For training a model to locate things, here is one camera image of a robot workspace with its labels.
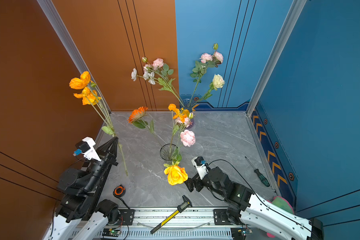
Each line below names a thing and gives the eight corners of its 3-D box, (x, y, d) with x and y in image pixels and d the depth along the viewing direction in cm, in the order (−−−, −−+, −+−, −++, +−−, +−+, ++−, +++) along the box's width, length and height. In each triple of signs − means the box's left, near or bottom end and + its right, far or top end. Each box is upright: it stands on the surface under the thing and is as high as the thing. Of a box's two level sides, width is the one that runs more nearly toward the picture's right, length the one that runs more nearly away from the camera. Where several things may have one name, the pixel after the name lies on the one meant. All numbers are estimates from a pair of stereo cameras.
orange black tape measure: (114, 197, 82) (112, 195, 79) (117, 186, 85) (115, 184, 83) (124, 197, 82) (122, 195, 79) (126, 186, 85) (124, 184, 83)
